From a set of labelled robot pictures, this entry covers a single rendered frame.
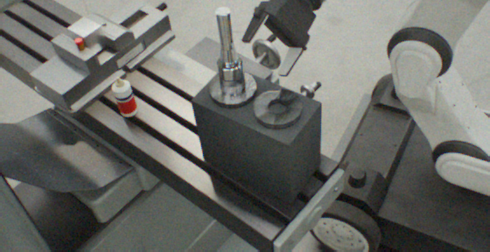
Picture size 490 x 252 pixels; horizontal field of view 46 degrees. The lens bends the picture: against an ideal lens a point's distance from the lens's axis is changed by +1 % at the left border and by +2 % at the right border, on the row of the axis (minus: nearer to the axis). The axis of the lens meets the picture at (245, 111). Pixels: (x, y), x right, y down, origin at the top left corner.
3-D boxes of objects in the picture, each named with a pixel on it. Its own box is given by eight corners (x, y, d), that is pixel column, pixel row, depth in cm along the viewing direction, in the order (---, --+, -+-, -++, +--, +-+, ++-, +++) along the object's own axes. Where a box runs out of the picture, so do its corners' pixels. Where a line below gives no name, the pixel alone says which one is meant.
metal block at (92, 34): (91, 36, 142) (84, 16, 137) (108, 45, 139) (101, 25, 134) (74, 47, 139) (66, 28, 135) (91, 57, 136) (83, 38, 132)
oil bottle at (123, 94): (129, 101, 136) (118, 68, 128) (141, 109, 134) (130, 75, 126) (116, 112, 134) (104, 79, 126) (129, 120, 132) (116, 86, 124)
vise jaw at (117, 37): (101, 21, 147) (97, 8, 144) (136, 38, 141) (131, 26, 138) (83, 33, 144) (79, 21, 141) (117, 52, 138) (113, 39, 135)
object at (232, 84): (250, 83, 109) (248, 62, 105) (234, 99, 106) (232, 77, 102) (231, 73, 111) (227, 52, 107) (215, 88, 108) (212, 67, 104)
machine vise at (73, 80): (138, 17, 158) (129, -18, 150) (178, 36, 151) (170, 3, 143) (34, 92, 141) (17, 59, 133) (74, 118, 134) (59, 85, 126)
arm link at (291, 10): (283, 50, 112) (311, 1, 115) (319, 52, 104) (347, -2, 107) (242, 10, 105) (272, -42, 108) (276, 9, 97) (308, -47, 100)
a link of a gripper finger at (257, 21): (241, 43, 102) (257, 14, 103) (252, 43, 99) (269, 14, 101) (235, 38, 101) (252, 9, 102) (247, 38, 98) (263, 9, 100)
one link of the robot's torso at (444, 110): (511, 138, 155) (463, -11, 131) (494, 196, 144) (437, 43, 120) (452, 138, 166) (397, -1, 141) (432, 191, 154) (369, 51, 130)
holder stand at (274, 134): (234, 122, 129) (225, 57, 114) (321, 163, 120) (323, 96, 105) (203, 159, 123) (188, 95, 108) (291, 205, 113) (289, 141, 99)
